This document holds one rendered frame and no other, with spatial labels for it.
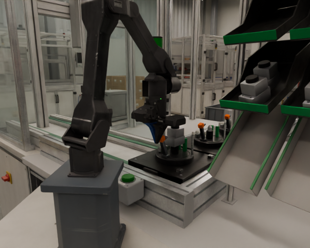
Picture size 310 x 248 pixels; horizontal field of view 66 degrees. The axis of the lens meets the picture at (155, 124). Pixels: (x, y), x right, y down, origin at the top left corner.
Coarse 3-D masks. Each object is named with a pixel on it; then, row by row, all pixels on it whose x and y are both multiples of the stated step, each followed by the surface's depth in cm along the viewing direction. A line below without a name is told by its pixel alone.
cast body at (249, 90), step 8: (248, 80) 56; (256, 80) 56; (264, 80) 56; (248, 88) 57; (256, 88) 56; (264, 88) 57; (240, 96) 59; (248, 96) 58; (256, 96) 57; (264, 96) 58
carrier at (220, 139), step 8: (224, 120) 103; (208, 128) 104; (216, 128) 107; (224, 128) 103; (200, 136) 108; (208, 136) 104; (216, 136) 107; (224, 136) 104; (200, 144) 101; (208, 144) 99; (216, 144) 99; (200, 152) 96; (208, 152) 94; (216, 152) 94
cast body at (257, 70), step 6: (264, 60) 63; (258, 66) 62; (264, 66) 61; (270, 66) 61; (276, 66) 62; (258, 72) 62; (264, 72) 61; (270, 72) 61; (276, 72) 63; (270, 78) 61; (276, 78) 63; (270, 84) 62; (276, 84) 64; (270, 90) 62
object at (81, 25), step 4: (80, 0) 131; (80, 4) 131; (80, 8) 132; (80, 12) 133; (80, 16) 133; (80, 20) 134; (80, 24) 134; (80, 28) 135; (84, 28) 134; (80, 32) 136; (84, 32) 135; (84, 36) 135; (84, 40) 135; (84, 44) 136; (84, 48) 136; (84, 52) 136; (84, 56) 137; (84, 60) 138; (84, 64) 138
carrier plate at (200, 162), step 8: (152, 152) 94; (128, 160) 86; (136, 160) 85; (144, 160) 85; (152, 160) 85; (200, 160) 85; (208, 160) 85; (152, 168) 79; (160, 168) 79; (168, 168) 79; (176, 168) 79; (184, 168) 79; (192, 168) 79; (200, 168) 79; (160, 176) 77; (168, 176) 74; (176, 176) 73; (184, 176) 73; (192, 176) 75
